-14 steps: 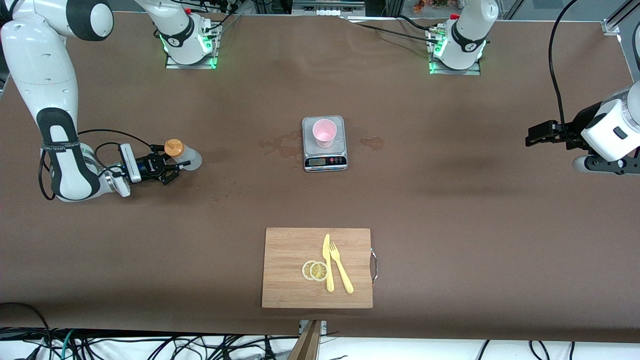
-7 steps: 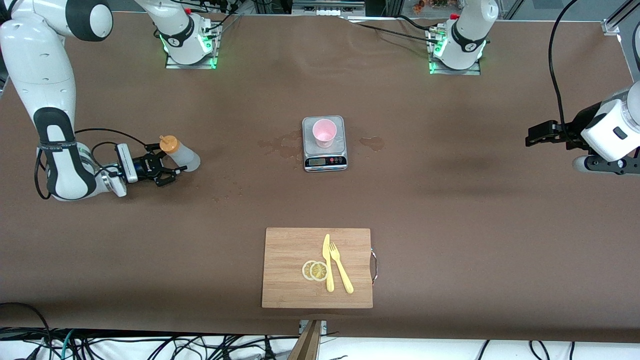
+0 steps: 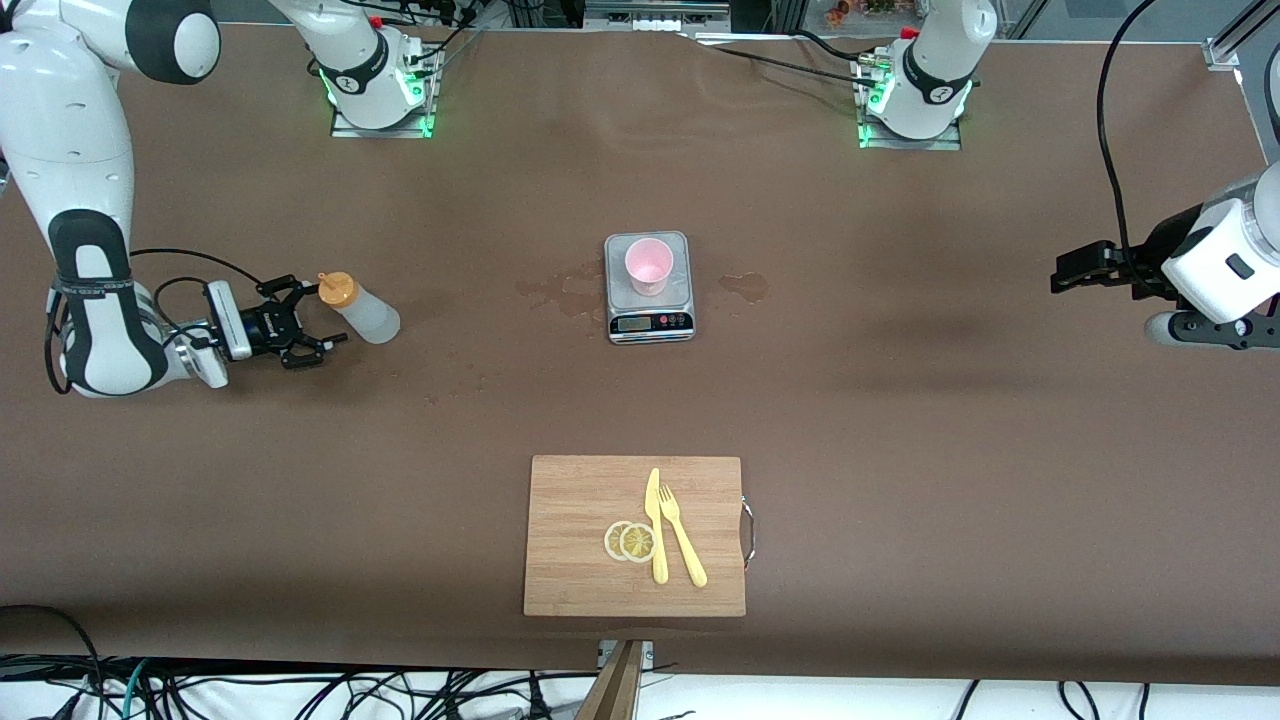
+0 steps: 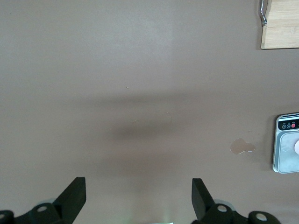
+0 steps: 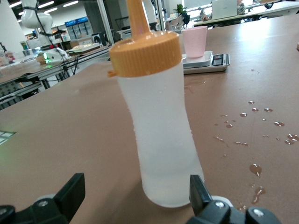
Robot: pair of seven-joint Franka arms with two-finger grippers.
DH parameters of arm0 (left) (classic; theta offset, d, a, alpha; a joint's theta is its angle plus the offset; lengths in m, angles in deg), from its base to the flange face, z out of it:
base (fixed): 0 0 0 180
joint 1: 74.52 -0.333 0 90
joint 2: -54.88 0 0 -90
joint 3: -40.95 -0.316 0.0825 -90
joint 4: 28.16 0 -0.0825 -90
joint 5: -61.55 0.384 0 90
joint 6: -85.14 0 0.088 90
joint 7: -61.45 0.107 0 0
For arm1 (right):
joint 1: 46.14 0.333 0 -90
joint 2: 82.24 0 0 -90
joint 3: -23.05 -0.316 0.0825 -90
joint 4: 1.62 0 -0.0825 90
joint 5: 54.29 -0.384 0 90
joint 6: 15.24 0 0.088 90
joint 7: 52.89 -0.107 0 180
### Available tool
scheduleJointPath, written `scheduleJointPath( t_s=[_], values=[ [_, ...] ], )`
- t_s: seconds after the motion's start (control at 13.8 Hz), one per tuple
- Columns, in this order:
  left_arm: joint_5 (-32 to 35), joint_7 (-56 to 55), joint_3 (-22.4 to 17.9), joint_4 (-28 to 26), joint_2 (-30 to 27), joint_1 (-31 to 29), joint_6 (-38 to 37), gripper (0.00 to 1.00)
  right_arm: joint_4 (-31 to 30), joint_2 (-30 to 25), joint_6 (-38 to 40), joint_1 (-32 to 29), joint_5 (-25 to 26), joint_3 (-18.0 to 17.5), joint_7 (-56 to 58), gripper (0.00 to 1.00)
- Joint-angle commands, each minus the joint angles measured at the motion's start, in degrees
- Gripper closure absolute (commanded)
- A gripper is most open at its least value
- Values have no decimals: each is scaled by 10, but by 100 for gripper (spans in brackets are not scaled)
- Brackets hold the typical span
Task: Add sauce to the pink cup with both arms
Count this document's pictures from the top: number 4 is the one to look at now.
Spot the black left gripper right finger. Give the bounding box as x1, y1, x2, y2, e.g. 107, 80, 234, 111
191, 178, 281, 224

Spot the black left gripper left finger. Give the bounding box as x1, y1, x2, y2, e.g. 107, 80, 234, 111
0, 176, 87, 224

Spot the small brown liquid puddle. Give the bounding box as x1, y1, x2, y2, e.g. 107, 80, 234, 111
229, 138, 256, 155

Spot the silver digital kitchen scale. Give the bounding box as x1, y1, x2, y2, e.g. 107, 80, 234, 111
272, 112, 299, 175

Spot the bamboo cutting board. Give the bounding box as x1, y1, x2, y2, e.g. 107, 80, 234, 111
260, 0, 299, 50

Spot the metal cutting board handle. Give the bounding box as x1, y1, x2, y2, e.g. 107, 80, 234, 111
258, 0, 269, 27

